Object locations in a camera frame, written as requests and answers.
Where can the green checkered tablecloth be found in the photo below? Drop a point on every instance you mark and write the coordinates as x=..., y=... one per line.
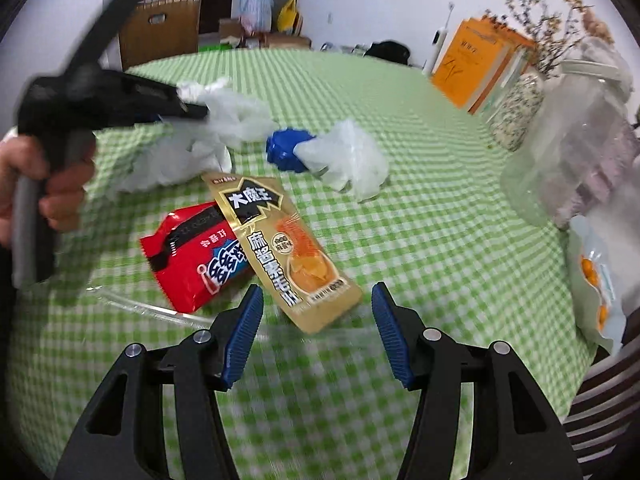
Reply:
x=425, y=235

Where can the pale purple bag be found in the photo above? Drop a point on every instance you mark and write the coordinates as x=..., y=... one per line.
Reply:
x=610, y=170

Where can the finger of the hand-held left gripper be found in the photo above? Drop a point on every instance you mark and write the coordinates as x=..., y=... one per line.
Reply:
x=185, y=111
x=150, y=90

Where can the red snack packet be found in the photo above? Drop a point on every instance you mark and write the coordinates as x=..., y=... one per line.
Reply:
x=185, y=265

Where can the blue plastic lid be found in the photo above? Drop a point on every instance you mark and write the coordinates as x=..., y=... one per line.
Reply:
x=282, y=150

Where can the white plastic bag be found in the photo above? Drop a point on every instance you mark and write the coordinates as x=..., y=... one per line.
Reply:
x=225, y=115
x=350, y=160

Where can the black bag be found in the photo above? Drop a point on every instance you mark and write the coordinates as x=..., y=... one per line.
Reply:
x=387, y=52

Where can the clear packet of orange fruit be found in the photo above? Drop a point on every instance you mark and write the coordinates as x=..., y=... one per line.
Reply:
x=595, y=280

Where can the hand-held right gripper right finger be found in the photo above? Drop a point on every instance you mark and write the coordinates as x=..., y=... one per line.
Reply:
x=392, y=332

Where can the glass jar of beans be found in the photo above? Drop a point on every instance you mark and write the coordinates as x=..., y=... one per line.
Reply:
x=515, y=110

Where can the dark wooden chair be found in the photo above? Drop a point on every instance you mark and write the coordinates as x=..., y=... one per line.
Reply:
x=605, y=400

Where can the large glass jar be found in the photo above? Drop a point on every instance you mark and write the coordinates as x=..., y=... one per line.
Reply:
x=560, y=150

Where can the white electric toothbrush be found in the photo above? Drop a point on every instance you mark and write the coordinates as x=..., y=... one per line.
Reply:
x=439, y=40

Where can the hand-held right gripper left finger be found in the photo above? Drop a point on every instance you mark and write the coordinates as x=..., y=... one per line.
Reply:
x=245, y=330

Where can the dried flower bouquet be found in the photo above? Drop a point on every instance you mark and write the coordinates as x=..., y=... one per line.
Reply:
x=550, y=35

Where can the gold snack packet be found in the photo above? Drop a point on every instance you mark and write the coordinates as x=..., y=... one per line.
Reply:
x=290, y=260

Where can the orange book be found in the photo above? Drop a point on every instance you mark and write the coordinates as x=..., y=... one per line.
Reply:
x=465, y=70

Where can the pale blue plastic bag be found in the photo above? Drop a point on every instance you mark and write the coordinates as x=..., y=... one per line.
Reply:
x=256, y=10

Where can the yellow bag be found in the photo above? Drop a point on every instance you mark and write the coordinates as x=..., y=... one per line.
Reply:
x=287, y=15

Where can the person's left hand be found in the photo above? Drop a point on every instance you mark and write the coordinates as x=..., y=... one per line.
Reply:
x=62, y=210

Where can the large brown cardboard sheet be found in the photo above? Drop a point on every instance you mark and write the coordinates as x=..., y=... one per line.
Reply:
x=170, y=35

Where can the small cardboard box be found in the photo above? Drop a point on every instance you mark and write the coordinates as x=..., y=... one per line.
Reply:
x=230, y=30

